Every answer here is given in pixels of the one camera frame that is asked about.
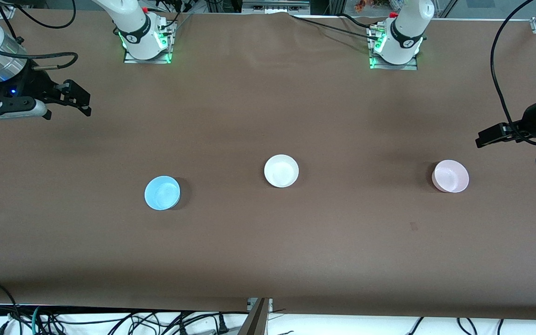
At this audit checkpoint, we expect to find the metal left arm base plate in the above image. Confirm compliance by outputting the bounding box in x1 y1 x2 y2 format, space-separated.
368 26 419 71

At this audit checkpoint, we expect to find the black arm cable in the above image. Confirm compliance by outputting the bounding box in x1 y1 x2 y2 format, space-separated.
490 0 536 147
0 0 79 71

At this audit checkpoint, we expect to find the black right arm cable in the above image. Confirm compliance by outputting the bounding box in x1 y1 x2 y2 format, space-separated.
0 0 79 71

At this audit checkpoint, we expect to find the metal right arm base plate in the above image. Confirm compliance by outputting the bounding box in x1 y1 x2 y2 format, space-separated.
123 21 177 65

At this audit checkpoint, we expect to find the grey box behind table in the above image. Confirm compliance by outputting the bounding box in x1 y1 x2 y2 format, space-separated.
241 0 311 15

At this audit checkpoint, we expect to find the white bowl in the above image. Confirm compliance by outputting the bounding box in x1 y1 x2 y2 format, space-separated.
264 154 300 188

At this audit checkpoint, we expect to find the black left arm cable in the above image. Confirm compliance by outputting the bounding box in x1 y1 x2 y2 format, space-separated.
490 0 536 147

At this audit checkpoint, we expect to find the aluminium frame post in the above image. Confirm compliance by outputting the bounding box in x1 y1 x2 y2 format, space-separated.
238 298 274 335

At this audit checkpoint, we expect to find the orange colourful toy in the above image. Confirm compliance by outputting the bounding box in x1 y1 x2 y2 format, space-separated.
355 0 392 13

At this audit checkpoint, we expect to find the short black table cable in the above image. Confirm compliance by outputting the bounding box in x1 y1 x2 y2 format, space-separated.
340 13 380 29

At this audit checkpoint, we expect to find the teal floor cable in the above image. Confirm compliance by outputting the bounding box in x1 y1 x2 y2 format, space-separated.
31 305 43 335

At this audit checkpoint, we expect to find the brown table cover sheet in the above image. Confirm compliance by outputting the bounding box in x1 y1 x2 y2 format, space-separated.
0 8 536 322

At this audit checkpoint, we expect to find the light blue bowl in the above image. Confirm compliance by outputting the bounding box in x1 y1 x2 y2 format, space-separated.
144 175 181 211

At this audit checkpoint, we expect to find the pink bowl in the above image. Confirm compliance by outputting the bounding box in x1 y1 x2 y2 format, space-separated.
431 159 470 194

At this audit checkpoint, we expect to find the long black table cable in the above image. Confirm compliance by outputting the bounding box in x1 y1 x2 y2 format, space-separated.
289 14 380 41

